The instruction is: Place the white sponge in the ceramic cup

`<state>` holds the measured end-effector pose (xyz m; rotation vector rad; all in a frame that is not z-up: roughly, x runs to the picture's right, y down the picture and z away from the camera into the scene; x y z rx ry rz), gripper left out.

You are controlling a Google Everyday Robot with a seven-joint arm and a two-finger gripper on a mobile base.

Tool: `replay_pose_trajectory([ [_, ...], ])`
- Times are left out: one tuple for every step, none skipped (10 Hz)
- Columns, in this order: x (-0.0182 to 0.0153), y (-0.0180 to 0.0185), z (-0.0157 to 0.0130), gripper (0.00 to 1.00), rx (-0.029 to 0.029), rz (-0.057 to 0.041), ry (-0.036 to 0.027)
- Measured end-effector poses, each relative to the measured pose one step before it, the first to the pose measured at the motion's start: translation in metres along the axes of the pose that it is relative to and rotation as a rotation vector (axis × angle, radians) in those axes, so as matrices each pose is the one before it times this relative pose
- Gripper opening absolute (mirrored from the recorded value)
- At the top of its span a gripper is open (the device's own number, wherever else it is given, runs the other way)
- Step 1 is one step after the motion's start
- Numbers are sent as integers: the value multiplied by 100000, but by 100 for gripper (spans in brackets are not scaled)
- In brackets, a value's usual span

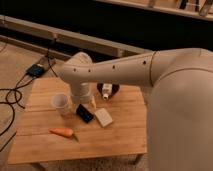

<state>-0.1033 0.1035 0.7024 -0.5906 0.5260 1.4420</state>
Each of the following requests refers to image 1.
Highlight wooden table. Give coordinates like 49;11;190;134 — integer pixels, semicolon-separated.
8;78;147;164

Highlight black floor cables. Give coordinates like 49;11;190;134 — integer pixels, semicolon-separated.
0;39;59;153

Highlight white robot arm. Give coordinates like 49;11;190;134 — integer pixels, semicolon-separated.
59;48;213;171

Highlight dark brown white-capped bottle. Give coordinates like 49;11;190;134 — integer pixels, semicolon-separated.
97;83;120;100

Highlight white sponge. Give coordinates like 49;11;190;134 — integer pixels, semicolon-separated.
95;108;113;127

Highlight long wooden beam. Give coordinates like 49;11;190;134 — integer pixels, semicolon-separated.
0;14;148;57

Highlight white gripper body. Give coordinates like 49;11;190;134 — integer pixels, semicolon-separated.
70;83;92;104

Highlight orange carrot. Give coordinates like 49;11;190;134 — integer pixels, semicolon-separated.
50;128;73;138

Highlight black rectangular device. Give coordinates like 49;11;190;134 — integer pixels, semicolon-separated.
76;104;94;123

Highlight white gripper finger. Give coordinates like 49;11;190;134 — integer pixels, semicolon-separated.
89;97;96;109

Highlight black power adapter box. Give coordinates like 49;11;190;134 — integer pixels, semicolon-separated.
26;64;45;78

